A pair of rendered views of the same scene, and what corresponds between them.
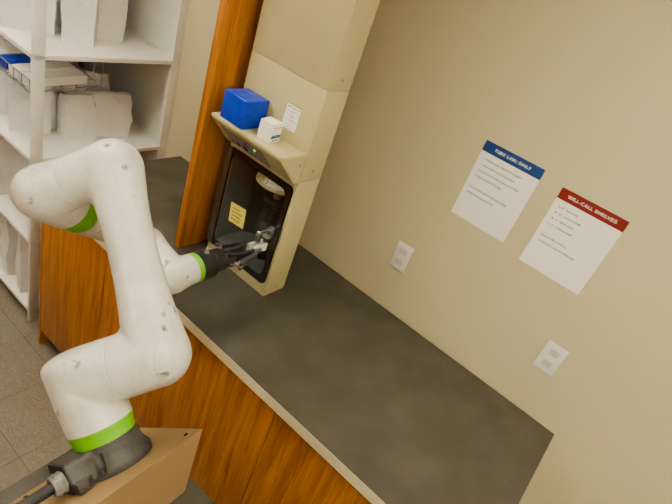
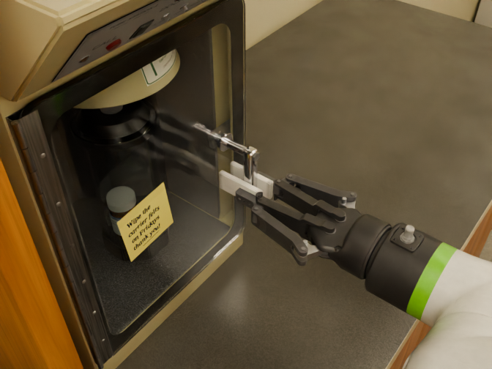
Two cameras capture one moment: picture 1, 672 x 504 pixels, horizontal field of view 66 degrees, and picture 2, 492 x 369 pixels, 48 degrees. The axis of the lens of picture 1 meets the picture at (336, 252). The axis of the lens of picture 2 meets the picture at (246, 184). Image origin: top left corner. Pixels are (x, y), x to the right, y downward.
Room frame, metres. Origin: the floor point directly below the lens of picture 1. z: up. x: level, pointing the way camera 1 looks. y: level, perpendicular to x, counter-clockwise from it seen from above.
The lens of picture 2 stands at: (1.37, 0.80, 1.65)
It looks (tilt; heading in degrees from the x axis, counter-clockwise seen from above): 43 degrees down; 280
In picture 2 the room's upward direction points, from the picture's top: straight up
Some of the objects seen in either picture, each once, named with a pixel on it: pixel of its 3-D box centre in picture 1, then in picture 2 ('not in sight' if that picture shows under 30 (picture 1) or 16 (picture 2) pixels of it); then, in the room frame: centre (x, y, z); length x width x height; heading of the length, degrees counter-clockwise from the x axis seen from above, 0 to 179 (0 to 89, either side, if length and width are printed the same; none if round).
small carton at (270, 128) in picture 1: (270, 129); not in sight; (1.49, 0.32, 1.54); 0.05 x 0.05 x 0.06; 70
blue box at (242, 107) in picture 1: (244, 108); not in sight; (1.55, 0.43, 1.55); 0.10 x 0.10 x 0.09; 62
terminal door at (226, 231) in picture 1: (247, 216); (167, 189); (1.55, 0.33, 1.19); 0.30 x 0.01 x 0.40; 62
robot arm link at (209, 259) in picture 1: (203, 263); (402, 263); (1.26, 0.36, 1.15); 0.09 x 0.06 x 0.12; 62
